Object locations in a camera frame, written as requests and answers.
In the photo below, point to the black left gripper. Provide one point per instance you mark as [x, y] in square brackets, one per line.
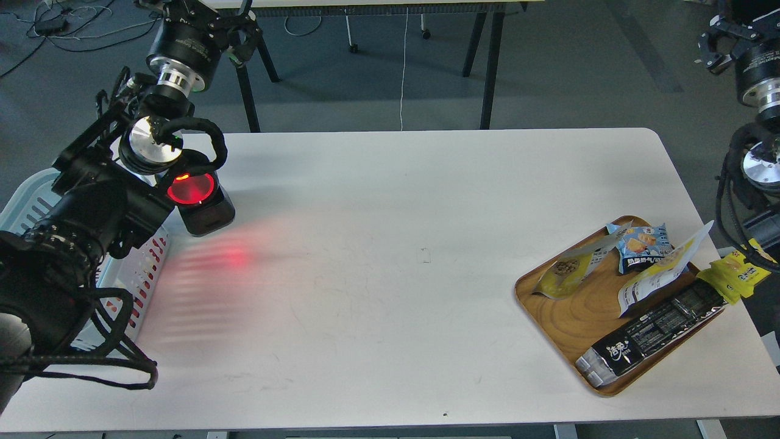
[192, 39]

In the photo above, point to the black long snack package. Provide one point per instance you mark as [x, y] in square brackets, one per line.
[634, 343]

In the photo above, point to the black-legged background table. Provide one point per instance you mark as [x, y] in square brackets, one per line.
[481, 9]

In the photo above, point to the round-cornered wooden tray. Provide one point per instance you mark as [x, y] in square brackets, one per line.
[574, 324]

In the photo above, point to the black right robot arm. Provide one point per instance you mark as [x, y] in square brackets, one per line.
[748, 184]

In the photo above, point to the yellow cartoon snack bag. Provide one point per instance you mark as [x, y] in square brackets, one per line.
[733, 276]

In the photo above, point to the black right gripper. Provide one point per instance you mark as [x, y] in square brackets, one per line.
[752, 49]

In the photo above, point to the light blue plastic basket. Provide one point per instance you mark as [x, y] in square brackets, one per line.
[137, 273]

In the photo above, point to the blue snack bag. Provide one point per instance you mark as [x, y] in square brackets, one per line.
[641, 247]

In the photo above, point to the black barcode scanner red window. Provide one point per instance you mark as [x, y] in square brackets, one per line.
[202, 203]

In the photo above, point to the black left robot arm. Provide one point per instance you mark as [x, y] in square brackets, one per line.
[143, 158]

